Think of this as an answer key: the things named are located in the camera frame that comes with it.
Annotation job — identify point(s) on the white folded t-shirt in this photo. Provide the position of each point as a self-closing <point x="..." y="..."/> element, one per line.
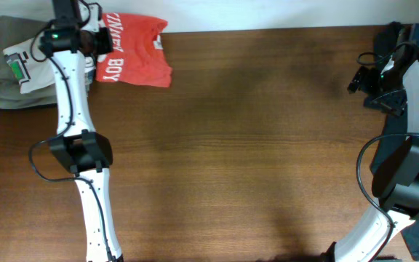
<point x="31" y="69"/>

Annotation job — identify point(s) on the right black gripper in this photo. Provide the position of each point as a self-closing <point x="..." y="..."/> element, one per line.
<point x="396" y="105"/>

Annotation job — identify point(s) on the dark grey clothes pile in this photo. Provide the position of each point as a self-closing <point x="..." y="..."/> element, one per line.
<point x="383" y="43"/>

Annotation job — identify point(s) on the orange t-shirt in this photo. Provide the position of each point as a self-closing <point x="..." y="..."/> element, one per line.
<point x="138" y="55"/>

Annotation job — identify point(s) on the olive folded garment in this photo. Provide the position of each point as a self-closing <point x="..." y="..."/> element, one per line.
<point x="14" y="30"/>

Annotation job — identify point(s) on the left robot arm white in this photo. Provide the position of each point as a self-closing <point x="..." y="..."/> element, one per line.
<point x="76" y="34"/>

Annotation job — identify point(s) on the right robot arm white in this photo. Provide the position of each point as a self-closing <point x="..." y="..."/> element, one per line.
<point x="387" y="167"/>

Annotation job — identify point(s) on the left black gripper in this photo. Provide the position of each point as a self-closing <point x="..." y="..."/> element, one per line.
<point x="103" y="43"/>

